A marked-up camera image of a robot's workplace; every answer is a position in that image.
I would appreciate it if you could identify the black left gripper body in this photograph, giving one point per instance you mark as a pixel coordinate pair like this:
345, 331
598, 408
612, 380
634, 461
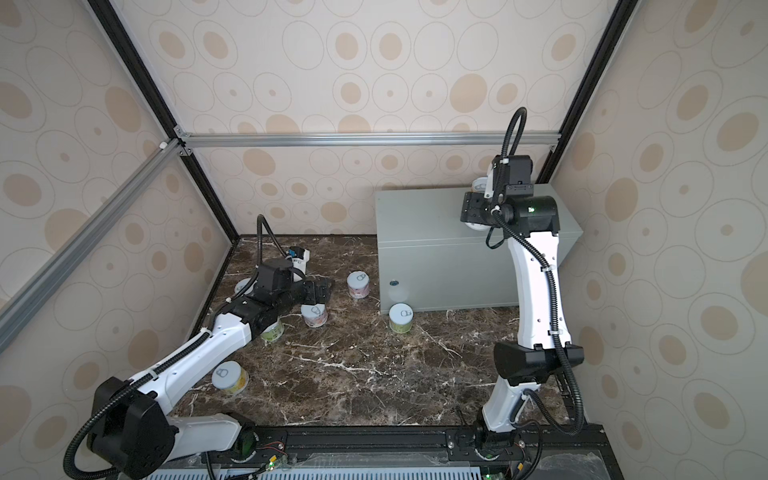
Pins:
308, 292

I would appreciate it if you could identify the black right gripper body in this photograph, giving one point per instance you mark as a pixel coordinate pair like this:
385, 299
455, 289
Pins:
482, 209

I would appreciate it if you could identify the orange label can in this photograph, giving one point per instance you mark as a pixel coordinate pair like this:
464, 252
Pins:
479, 185

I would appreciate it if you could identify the red label can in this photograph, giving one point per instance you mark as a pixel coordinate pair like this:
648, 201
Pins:
314, 316

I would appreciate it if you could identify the yellow green label can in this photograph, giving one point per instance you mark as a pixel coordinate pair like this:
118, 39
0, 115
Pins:
230, 377

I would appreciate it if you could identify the white pink label can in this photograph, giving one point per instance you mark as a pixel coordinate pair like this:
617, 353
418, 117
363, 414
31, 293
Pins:
477, 226

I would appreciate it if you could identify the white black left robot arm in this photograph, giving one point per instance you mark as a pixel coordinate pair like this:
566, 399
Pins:
131, 431

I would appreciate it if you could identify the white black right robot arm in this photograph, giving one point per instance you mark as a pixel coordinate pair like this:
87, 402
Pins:
543, 346

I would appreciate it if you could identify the light green label can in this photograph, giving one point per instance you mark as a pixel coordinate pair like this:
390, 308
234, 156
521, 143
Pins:
273, 332

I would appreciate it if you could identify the grey metal cabinet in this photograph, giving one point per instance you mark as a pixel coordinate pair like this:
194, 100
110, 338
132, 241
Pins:
430, 260

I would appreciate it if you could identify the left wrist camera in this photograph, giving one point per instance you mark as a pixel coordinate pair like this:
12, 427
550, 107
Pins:
299, 257

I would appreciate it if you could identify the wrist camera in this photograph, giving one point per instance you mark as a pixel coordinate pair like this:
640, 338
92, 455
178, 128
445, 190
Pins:
299, 257
509, 177

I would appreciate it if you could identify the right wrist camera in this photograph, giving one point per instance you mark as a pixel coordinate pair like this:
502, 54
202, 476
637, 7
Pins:
509, 177

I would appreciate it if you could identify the horizontal aluminium rail back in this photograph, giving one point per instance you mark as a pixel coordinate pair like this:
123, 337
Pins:
392, 139

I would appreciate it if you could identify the black frame post right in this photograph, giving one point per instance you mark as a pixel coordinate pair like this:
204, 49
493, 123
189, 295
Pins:
609, 40

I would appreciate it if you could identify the black frame post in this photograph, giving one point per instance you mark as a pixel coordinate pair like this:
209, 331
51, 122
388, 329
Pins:
609, 40
107, 17

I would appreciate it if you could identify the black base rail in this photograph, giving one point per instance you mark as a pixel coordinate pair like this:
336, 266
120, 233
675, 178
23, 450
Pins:
408, 452

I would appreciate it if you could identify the black frame post left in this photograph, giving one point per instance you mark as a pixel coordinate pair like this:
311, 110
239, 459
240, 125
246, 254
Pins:
107, 17

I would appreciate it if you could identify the diagonal aluminium rail left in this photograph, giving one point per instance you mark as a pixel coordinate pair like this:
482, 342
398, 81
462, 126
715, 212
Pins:
25, 305

